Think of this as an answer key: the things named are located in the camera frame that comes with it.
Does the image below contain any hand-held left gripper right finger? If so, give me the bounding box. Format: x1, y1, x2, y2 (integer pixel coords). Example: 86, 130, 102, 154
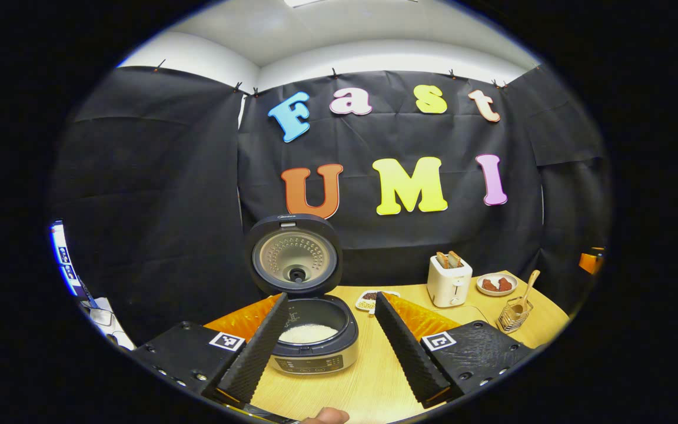
374, 290, 537, 410

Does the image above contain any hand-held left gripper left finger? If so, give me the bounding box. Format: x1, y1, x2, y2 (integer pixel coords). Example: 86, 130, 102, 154
132, 291, 290, 408

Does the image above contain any wooden spoon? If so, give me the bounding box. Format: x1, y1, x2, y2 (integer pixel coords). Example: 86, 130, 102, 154
507, 270, 541, 316

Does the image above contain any metal wire chopstick holder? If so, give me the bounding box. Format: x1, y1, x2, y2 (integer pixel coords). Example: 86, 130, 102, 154
497, 296, 534, 334

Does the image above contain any grey silver rice cooker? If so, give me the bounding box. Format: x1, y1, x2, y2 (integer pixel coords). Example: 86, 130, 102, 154
247, 213, 359, 376

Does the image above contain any white divided grain tray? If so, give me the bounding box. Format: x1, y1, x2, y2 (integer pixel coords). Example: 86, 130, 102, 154
355, 290, 400, 313

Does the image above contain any white toaster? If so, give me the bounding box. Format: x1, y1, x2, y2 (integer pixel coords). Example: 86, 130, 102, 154
427, 252, 473, 308

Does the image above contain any white round plate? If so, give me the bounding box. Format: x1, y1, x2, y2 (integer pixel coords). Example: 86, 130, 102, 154
476, 273, 518, 296

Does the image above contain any white device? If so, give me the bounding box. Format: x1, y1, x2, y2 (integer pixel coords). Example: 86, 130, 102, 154
79, 293, 135, 349

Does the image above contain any black backdrop cloth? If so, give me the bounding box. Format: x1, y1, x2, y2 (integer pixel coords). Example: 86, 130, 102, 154
48, 64, 610, 348

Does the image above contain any blue white poster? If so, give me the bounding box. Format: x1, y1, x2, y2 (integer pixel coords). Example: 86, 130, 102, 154
49, 220, 84, 297

